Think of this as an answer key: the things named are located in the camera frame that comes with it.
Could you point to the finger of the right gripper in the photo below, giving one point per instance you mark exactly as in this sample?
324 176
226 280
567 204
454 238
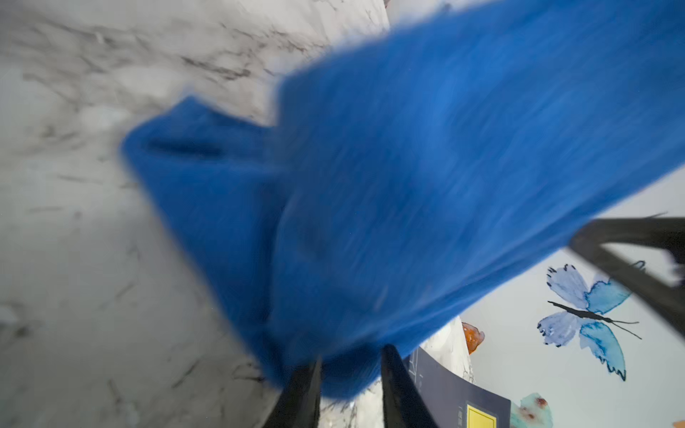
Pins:
663 234

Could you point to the blue microfiber cloth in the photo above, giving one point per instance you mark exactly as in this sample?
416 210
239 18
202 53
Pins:
406 178

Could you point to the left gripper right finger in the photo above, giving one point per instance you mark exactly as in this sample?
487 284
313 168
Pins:
402 404

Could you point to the navy yellow-label book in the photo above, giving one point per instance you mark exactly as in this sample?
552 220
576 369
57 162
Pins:
453 401

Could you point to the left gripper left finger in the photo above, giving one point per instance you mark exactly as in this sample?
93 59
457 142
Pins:
298 405

